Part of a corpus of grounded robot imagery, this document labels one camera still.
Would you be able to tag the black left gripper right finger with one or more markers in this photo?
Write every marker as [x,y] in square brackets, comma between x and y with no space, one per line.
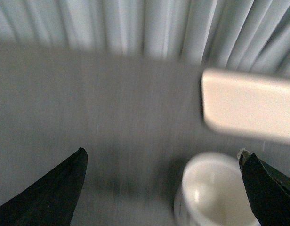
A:
[267,190]

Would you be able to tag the light grey curtain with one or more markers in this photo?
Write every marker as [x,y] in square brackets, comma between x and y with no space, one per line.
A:
[243,35]

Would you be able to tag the cream rectangular plate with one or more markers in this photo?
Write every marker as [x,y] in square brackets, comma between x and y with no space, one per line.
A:
[248,105]

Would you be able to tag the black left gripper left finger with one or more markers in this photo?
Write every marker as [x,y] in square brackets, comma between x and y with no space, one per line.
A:
[51,200]

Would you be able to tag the white smiley face mug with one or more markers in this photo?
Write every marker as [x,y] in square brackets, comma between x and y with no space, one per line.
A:
[212,193]

